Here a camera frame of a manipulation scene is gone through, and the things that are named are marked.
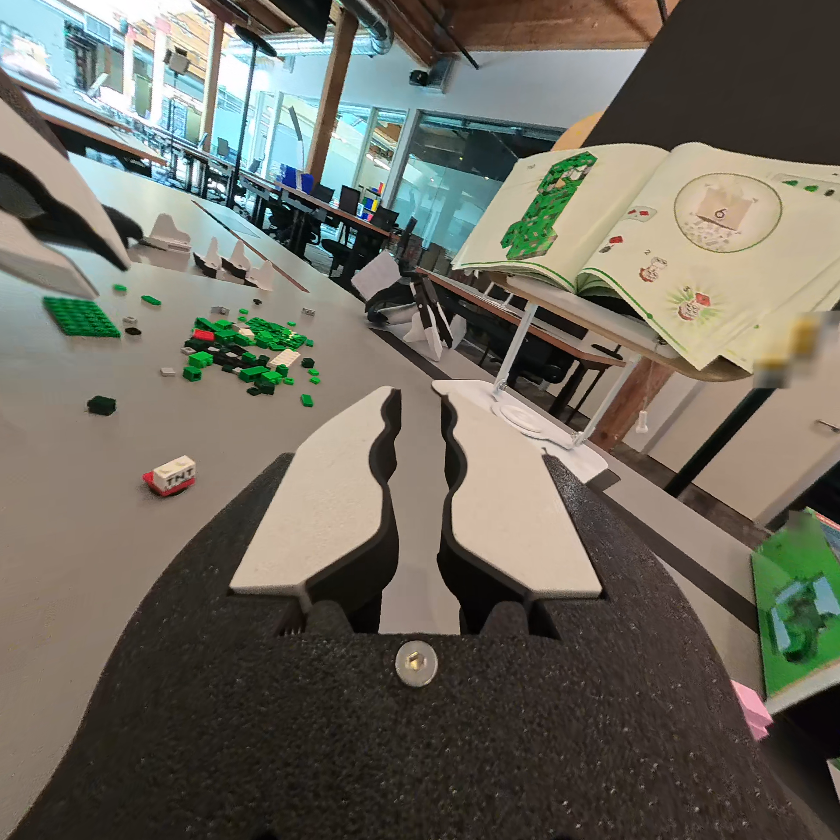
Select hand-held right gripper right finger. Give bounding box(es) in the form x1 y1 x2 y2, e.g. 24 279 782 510
436 394 605 614

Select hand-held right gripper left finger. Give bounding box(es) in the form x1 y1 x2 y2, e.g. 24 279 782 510
228 386 403 614

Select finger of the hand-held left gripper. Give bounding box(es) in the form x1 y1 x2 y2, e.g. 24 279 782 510
0 190 101 300
0 69 143 271

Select red and white lego block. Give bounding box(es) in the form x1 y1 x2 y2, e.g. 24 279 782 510
142 455 198 498

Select green lego pieces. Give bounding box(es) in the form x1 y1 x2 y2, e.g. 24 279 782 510
110 282 324 409

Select green lego baseplate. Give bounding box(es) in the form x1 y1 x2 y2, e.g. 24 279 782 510
42 296 123 340

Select green lego box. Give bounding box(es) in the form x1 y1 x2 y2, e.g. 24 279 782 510
751 508 840 718

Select open lego instruction booklet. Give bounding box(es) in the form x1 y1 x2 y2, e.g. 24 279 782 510
451 141 840 372

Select white-based book stand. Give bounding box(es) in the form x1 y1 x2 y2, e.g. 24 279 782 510
431 272 753 484

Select wooden-top desk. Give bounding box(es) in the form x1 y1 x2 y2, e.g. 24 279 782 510
416 265 627 424

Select black and white wedge part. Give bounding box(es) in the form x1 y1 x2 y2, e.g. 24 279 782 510
402 276 455 362

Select black stand pole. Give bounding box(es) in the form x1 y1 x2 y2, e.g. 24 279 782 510
663 386 777 497

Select black floor lamp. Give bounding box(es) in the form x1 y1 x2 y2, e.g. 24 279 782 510
231 24 280 201

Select row of office desks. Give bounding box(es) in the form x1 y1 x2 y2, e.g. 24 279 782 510
172 134 411 277

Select wooden column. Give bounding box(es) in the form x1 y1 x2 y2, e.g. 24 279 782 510
304 12 360 179

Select black ceiling monitor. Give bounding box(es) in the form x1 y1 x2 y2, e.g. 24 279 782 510
257 0 333 44

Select pink block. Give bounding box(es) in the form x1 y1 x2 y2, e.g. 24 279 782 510
731 680 774 742

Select tan round board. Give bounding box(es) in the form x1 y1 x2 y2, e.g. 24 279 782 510
551 110 606 153

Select large black board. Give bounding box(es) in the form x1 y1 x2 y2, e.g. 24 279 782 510
577 0 840 166

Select brown wooden post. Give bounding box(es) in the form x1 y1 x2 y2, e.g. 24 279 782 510
589 357 678 452

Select silver ventilation duct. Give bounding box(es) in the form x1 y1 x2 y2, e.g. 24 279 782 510
340 0 396 61

